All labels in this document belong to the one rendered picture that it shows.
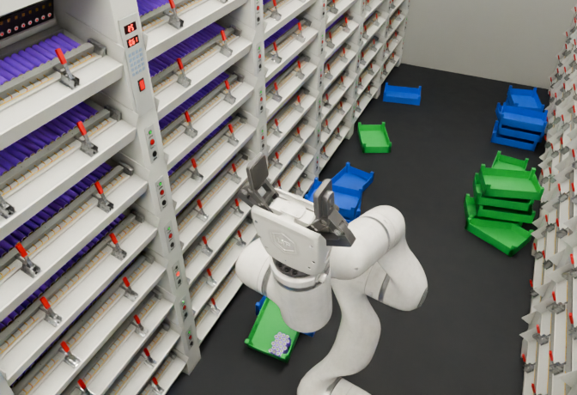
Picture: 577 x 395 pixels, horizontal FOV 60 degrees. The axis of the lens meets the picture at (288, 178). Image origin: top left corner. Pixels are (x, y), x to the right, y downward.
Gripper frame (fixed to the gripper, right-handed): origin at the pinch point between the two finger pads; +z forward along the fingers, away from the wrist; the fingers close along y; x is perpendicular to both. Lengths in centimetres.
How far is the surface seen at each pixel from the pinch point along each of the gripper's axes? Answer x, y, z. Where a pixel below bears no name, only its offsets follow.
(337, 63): 200, 106, -139
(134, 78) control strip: 37, 77, -34
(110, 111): 30, 83, -42
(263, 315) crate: 47, 63, -172
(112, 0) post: 40, 78, -13
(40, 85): 14, 80, -22
